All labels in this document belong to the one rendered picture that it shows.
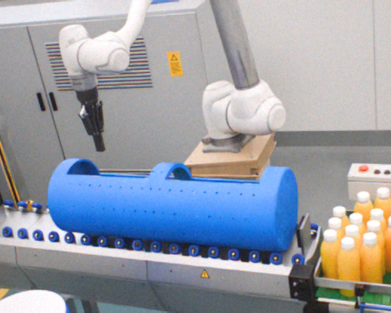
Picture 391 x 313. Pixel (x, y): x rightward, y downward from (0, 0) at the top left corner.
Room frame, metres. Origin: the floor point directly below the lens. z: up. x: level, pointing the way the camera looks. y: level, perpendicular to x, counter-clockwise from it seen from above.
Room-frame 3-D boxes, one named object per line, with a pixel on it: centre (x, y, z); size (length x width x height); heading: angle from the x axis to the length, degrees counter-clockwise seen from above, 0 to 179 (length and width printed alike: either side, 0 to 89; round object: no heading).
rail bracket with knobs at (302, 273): (1.58, -0.22, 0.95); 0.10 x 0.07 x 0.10; 154
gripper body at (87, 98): (2.09, 0.38, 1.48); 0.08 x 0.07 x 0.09; 154
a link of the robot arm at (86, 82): (2.09, 0.38, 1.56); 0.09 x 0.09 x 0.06
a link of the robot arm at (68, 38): (2.09, 0.37, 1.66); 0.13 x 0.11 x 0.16; 41
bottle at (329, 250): (1.63, -0.33, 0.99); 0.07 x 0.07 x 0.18
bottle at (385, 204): (1.83, -0.56, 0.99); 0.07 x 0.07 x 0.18
